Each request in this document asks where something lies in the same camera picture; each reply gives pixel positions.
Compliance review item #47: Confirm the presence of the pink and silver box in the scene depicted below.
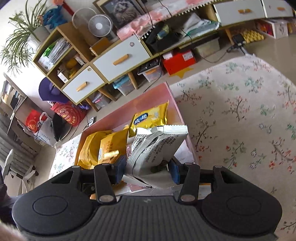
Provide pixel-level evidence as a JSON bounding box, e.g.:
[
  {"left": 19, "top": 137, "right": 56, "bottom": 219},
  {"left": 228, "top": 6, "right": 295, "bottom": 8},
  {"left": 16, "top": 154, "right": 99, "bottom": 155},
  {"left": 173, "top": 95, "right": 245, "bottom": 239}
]
[{"left": 74, "top": 81, "right": 200, "bottom": 195}]

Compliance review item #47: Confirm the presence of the yellow cracker packet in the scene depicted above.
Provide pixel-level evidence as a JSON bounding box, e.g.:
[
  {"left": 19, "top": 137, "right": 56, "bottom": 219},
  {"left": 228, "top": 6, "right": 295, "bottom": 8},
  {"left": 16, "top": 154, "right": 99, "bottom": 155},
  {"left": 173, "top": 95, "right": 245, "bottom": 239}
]
[{"left": 128, "top": 101, "right": 169, "bottom": 138}]

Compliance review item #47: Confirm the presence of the floral tablecloth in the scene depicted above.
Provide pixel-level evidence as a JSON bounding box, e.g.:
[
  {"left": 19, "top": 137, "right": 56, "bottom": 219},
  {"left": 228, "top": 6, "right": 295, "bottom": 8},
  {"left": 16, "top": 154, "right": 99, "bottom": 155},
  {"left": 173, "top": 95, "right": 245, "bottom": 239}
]
[{"left": 48, "top": 54, "right": 296, "bottom": 241}]

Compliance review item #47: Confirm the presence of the wooden cabinet with drawers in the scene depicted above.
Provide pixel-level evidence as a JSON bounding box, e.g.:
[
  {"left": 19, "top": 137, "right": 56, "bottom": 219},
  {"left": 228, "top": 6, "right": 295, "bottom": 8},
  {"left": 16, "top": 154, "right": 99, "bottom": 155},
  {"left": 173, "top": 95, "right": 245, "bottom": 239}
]
[{"left": 33, "top": 1, "right": 295, "bottom": 104}]

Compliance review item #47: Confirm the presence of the potted green plant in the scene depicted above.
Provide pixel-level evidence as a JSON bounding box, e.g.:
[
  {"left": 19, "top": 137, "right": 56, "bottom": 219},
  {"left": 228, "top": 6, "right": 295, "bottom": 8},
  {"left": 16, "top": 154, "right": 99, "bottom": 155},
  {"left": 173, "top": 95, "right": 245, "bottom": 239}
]
[{"left": 1, "top": 1, "right": 48, "bottom": 73}]

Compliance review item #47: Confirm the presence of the red shoe box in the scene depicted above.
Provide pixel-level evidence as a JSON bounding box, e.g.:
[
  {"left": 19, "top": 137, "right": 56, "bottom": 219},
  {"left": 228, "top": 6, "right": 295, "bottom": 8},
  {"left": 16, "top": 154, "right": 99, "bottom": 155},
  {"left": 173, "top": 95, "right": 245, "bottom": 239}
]
[{"left": 162, "top": 50, "right": 197, "bottom": 75}]

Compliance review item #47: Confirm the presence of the dark yellow snack packet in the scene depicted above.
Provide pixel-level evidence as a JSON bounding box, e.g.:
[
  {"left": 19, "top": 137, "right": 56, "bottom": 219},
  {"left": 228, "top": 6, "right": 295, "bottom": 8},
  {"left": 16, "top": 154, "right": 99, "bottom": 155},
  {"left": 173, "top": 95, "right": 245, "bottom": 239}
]
[{"left": 77, "top": 131, "right": 112, "bottom": 170}]

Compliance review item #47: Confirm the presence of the purple hat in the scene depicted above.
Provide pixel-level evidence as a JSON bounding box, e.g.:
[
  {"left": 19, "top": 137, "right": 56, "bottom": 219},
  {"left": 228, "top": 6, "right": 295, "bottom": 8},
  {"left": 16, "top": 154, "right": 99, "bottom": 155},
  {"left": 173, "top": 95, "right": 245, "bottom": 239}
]
[{"left": 39, "top": 77, "right": 69, "bottom": 103}]

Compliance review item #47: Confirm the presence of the orange pastry packet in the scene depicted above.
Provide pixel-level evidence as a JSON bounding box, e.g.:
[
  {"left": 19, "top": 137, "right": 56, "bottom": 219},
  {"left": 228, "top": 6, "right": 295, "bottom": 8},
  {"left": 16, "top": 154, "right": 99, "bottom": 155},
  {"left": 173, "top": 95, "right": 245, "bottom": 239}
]
[{"left": 98, "top": 128, "right": 128, "bottom": 164}]

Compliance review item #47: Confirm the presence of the cat picture frame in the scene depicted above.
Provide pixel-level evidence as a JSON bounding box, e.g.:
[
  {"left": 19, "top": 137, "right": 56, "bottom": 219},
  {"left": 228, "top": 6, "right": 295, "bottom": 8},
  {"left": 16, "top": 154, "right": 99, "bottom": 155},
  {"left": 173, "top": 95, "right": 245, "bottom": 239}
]
[{"left": 93, "top": 0, "right": 145, "bottom": 30}]

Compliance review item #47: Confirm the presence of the red gift bag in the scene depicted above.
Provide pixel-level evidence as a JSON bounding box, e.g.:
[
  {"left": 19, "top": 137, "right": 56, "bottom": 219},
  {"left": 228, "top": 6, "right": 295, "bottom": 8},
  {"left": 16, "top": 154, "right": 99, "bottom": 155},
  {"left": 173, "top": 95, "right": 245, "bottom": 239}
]
[{"left": 51, "top": 102, "right": 87, "bottom": 127}]

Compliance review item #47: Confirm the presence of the white grey snack bag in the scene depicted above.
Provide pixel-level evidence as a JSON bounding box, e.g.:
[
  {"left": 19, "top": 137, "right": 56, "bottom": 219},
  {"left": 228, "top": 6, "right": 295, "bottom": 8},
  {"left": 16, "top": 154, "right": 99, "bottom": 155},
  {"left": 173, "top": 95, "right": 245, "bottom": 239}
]
[{"left": 123, "top": 125, "right": 188, "bottom": 188}]

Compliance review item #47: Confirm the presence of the white desk fan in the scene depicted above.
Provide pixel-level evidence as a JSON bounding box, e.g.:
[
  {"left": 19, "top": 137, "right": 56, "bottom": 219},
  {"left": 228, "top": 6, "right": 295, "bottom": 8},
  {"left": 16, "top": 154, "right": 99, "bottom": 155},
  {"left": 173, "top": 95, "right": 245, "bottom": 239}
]
[{"left": 88, "top": 14, "right": 113, "bottom": 38}]

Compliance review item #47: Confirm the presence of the pink cloth runner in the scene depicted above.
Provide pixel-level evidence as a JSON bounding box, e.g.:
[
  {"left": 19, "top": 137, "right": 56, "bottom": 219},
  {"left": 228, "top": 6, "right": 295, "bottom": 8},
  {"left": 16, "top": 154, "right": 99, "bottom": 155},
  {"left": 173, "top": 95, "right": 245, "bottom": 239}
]
[{"left": 116, "top": 0, "right": 217, "bottom": 41}]

